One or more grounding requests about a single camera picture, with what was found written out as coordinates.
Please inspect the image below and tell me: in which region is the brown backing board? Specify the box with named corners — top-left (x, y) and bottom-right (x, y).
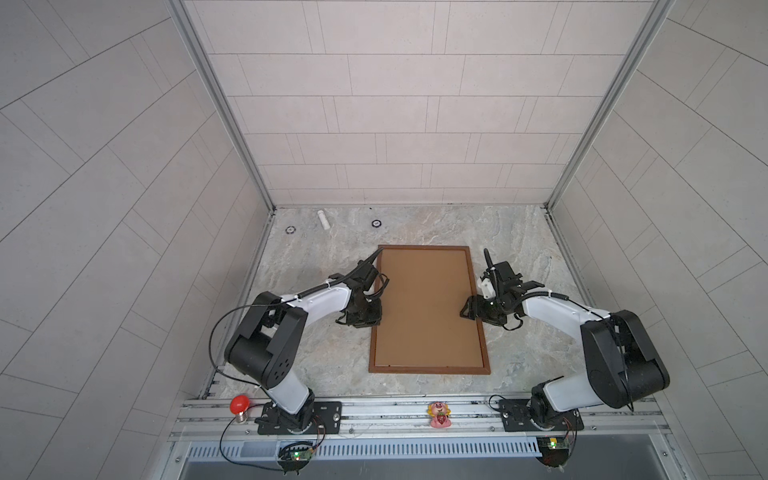
top-left (374, 248), bottom-right (486, 369)

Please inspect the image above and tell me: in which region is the brown wooden picture frame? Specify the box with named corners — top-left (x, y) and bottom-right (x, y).
top-left (367, 244), bottom-right (492, 376)

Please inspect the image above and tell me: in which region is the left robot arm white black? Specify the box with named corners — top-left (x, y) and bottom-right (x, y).
top-left (224, 251), bottom-right (389, 432)

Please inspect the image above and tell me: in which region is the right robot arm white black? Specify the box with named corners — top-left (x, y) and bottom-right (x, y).
top-left (460, 251), bottom-right (671, 431)

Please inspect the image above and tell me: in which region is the white cylinder tube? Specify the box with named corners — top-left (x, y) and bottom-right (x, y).
top-left (317, 210), bottom-right (331, 230)

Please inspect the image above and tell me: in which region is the pink toy figurine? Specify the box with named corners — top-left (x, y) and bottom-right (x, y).
top-left (427, 401), bottom-right (452, 429)

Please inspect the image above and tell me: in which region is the right circuit board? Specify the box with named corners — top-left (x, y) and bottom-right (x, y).
top-left (537, 437), bottom-right (571, 468)

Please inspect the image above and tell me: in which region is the circuit board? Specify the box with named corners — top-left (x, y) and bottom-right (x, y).
top-left (277, 441), bottom-right (315, 472)
top-left (537, 437), bottom-right (571, 468)

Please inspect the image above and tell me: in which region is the red emergency stop button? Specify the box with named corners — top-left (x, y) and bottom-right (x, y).
top-left (229, 394), bottom-right (251, 424)

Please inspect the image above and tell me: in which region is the left circuit board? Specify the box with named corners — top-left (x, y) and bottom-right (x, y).
top-left (277, 441), bottom-right (315, 472)

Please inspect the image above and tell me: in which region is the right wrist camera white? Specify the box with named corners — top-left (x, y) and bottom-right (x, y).
top-left (477, 277), bottom-right (496, 300)

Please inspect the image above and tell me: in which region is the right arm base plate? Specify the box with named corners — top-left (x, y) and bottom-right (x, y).
top-left (498, 399), bottom-right (584, 434)

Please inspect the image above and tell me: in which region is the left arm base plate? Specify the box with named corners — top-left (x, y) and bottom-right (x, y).
top-left (254, 398), bottom-right (342, 435)

